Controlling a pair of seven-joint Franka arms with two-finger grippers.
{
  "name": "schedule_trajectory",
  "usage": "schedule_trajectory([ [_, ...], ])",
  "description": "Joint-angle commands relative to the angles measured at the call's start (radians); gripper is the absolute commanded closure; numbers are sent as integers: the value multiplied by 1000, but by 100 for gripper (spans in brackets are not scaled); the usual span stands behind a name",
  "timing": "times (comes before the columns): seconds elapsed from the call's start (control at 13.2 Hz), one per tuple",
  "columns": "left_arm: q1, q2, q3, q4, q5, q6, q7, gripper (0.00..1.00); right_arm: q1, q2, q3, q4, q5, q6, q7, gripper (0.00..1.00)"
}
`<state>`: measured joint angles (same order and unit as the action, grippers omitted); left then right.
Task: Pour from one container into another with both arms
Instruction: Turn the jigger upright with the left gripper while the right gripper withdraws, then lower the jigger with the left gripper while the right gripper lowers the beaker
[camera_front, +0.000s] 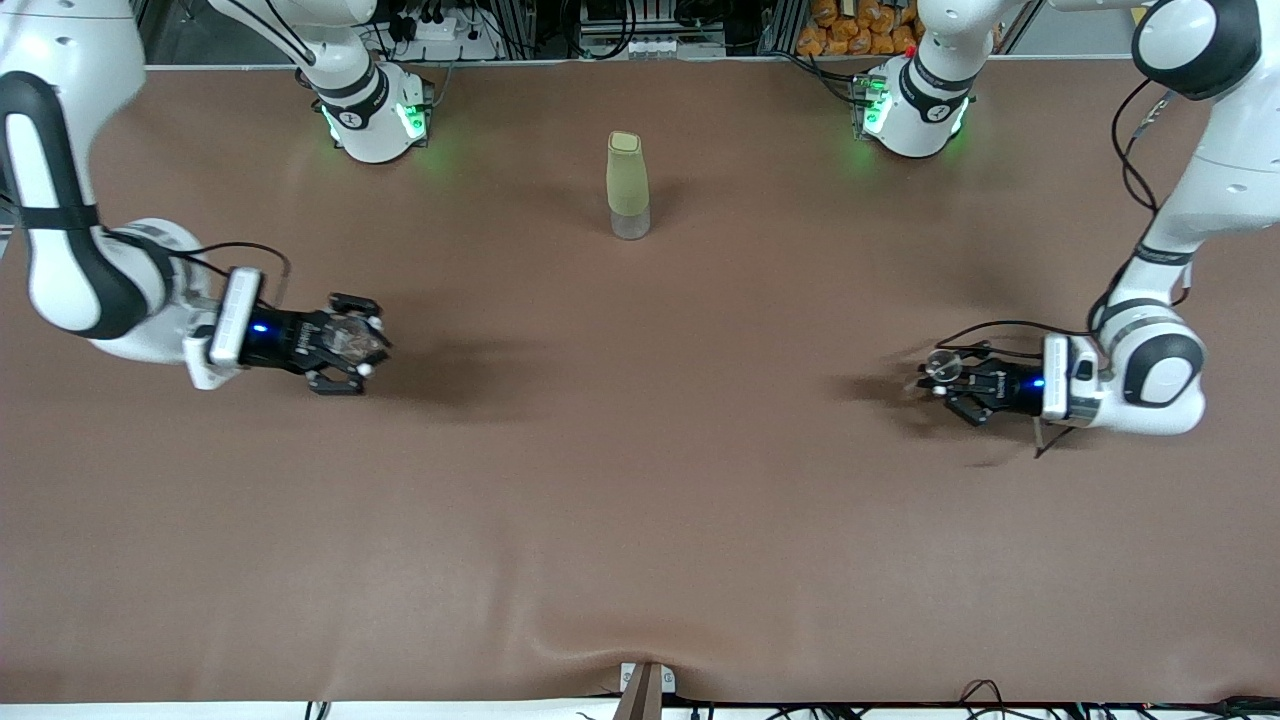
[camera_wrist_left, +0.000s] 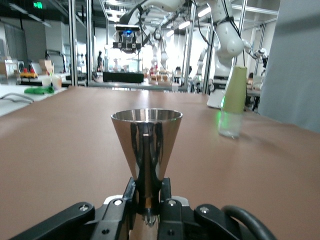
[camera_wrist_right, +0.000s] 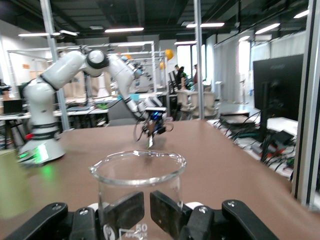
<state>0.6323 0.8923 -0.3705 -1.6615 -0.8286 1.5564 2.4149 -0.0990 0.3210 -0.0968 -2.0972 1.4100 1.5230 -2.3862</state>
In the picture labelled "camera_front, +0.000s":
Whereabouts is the clear glass beaker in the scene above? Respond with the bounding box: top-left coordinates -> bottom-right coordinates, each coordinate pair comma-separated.
325,312 -> 391,366

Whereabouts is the steel double jigger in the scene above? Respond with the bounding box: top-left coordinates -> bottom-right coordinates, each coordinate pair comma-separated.
918,348 -> 966,396

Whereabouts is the white power strip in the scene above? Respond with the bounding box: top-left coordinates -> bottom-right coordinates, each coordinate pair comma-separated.
385,14 -> 483,47

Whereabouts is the tall pale green bottle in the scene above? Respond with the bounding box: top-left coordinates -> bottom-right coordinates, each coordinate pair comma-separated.
606,130 -> 652,242

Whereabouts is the brown table mat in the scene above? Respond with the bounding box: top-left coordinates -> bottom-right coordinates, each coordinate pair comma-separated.
0,58 -> 1280,706

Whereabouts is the metal equipment rack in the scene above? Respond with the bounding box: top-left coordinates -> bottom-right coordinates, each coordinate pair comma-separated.
575,0 -> 731,59

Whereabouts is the white mount bracket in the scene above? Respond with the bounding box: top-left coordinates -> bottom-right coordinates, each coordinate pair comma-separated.
619,662 -> 677,695

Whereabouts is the brown camera mount post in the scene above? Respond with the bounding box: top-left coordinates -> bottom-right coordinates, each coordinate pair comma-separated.
613,662 -> 664,720

